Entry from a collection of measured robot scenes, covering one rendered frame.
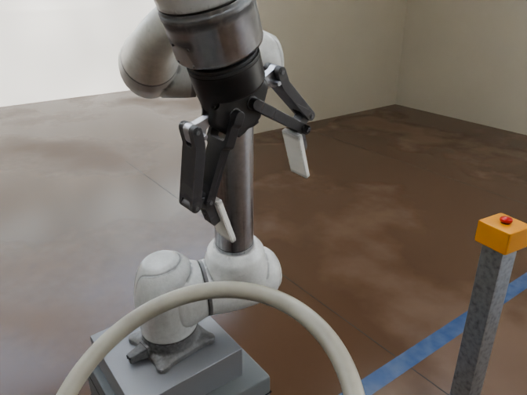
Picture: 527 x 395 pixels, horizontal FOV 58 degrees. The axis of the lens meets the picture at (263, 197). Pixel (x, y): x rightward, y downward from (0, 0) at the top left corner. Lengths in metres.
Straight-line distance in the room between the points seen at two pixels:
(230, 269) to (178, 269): 0.13
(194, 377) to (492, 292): 1.05
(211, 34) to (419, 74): 7.43
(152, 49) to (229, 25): 0.33
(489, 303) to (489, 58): 5.60
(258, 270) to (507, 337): 2.06
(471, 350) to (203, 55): 1.72
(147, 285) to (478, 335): 1.23
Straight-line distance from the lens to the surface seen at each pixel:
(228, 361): 1.36
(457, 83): 7.48
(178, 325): 1.29
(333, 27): 6.87
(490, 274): 1.82
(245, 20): 0.45
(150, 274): 1.22
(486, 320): 1.90
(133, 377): 1.35
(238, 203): 1.12
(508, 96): 7.12
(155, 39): 0.73
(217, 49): 0.44
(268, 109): 0.53
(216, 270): 1.23
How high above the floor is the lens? 1.81
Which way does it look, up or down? 24 degrees down
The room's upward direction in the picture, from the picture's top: straight up
